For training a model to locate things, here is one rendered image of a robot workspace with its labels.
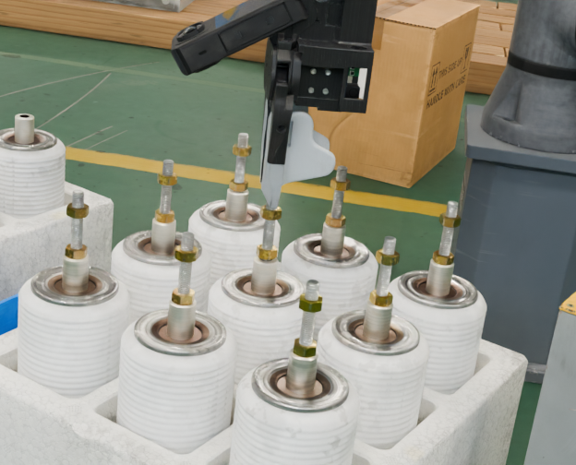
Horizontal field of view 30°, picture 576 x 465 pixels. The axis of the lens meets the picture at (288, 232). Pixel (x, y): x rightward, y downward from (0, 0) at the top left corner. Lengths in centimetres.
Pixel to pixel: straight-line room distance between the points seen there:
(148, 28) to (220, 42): 195
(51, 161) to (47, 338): 39
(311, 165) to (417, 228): 94
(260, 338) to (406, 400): 14
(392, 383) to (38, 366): 30
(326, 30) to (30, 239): 50
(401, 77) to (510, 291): 69
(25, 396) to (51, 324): 6
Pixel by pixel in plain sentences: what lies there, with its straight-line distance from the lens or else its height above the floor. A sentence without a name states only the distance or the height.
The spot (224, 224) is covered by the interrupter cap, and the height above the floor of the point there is 25.
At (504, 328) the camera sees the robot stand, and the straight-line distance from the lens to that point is 142.
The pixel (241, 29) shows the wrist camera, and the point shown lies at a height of 49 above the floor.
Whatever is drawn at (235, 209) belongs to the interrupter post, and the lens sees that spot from 112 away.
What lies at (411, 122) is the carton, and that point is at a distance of 199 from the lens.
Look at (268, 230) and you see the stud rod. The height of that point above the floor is 31.
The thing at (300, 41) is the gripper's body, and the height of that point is 48.
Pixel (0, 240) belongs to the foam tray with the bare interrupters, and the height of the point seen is 18.
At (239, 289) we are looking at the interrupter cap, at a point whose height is 25.
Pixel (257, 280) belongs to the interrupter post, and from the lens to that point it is 98.
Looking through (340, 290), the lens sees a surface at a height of 23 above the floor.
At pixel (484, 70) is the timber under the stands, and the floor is 6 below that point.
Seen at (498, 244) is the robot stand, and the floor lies 18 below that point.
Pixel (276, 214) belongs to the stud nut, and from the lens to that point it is 95.
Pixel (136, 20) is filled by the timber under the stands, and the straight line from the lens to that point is 283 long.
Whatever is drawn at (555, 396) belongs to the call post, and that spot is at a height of 24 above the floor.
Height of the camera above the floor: 68
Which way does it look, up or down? 23 degrees down
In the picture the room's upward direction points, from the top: 7 degrees clockwise
